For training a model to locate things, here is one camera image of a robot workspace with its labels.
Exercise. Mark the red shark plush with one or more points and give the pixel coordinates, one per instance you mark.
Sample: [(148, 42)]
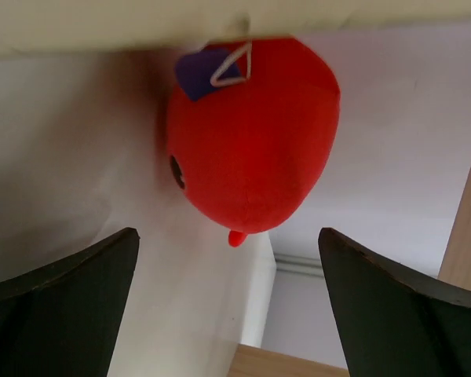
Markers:
[(249, 129)]

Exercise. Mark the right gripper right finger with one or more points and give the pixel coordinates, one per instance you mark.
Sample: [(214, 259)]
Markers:
[(393, 320)]

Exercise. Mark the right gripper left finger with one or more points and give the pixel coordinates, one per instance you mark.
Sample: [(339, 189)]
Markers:
[(63, 319)]

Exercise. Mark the wooden two-tier shelf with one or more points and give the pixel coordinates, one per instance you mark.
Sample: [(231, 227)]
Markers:
[(455, 270)]

